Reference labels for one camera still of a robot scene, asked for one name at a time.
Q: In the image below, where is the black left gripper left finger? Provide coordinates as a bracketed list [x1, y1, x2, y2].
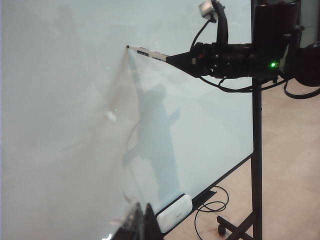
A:
[109, 202, 147, 240]

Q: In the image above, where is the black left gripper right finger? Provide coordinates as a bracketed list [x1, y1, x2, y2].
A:
[144, 202, 164, 240]

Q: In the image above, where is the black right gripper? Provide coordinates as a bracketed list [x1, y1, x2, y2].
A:
[165, 42, 254, 79]

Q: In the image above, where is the white whiteboard marker pen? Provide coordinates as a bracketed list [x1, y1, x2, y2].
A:
[126, 44, 169, 63]

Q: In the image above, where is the white rectangular whiteboard eraser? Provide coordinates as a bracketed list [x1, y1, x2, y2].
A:
[155, 193, 194, 234]

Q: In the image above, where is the black whiteboard marker tray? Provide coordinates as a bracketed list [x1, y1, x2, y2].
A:
[191, 189, 218, 206]

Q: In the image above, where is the pale glass whiteboard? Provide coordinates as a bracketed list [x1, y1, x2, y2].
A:
[0, 0, 254, 240]

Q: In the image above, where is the silver wrist webcam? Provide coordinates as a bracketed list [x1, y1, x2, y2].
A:
[198, 0, 219, 20]

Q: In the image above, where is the black webcam cable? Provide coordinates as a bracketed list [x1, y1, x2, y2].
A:
[190, 17, 212, 55]

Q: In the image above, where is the black floor cable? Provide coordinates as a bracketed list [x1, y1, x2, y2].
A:
[193, 185, 230, 240]

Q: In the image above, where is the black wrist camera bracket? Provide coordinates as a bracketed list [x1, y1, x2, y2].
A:
[215, 0, 230, 46]

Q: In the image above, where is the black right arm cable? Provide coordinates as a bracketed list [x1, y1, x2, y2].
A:
[198, 74, 287, 94]
[282, 79, 320, 99]

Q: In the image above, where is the black whiteboard stand frame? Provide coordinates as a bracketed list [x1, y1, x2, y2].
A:
[216, 76, 264, 240]

